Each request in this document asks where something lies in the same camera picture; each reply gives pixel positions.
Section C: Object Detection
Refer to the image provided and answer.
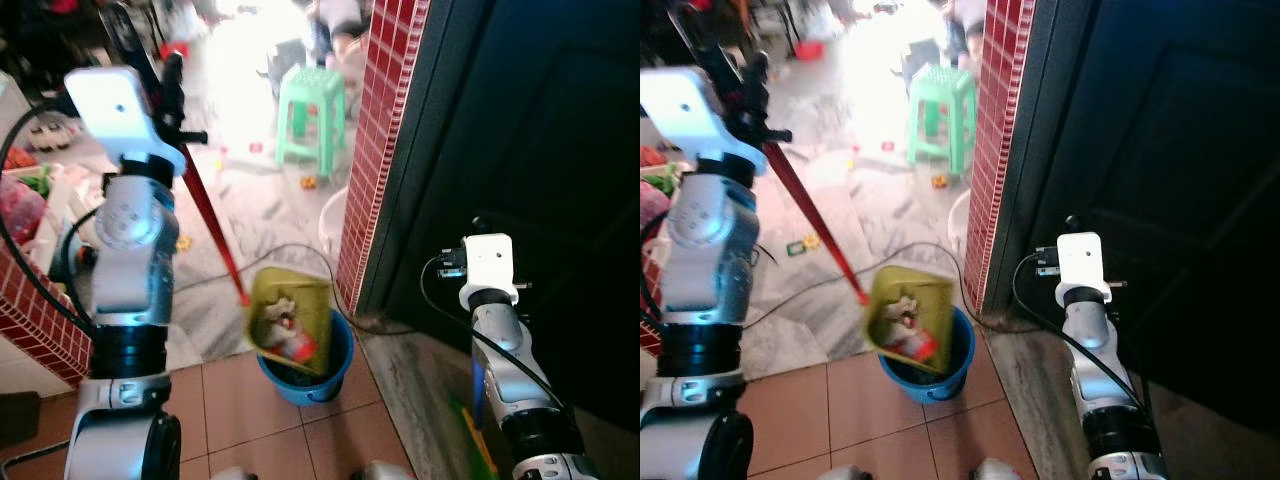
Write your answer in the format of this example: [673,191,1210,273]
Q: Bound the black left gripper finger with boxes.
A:
[744,49,773,101]
[159,51,188,101]

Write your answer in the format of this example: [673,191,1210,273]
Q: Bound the yellow-green dustpan red handle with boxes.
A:
[98,0,337,377]
[668,0,958,374]

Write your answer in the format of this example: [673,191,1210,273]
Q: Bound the green broom blue handle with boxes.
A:
[448,352,499,480]

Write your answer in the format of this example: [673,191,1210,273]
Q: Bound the white plastic tub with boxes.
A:
[317,184,352,263]
[944,188,973,253]

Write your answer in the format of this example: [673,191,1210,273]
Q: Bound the green plastic stool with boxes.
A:
[906,64,981,179]
[274,64,348,179]

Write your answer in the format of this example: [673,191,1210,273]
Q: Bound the dark wooden door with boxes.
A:
[985,0,1280,436]
[355,0,641,436]

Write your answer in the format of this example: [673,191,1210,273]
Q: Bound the red white wrapper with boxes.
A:
[264,300,319,363]
[882,296,941,363]

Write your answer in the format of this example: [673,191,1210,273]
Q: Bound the blue plastic bucket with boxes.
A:
[877,303,978,405]
[256,308,357,407]

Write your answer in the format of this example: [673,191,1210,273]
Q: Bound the seated person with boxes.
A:
[944,0,993,63]
[308,0,373,67]

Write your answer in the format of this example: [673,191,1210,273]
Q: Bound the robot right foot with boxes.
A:
[358,459,418,480]
[968,457,1023,480]

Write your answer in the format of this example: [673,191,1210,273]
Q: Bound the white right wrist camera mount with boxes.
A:
[458,233,522,308]
[1054,231,1113,307]

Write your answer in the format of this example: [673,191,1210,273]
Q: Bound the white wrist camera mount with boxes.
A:
[458,233,522,308]
[1054,231,1113,307]
[640,66,769,177]
[63,65,188,177]

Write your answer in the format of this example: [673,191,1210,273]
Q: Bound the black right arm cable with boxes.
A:
[1011,252,1153,406]
[418,252,566,413]

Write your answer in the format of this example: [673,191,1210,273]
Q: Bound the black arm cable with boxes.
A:
[418,252,566,413]
[1011,252,1153,406]
[0,96,103,339]

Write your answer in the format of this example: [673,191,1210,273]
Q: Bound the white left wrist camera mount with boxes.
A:
[63,65,188,177]
[640,66,769,177]

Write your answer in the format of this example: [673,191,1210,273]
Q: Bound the black floor cable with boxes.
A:
[745,241,969,331]
[172,242,343,303]

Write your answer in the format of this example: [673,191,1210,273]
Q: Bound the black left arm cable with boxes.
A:
[0,96,103,339]

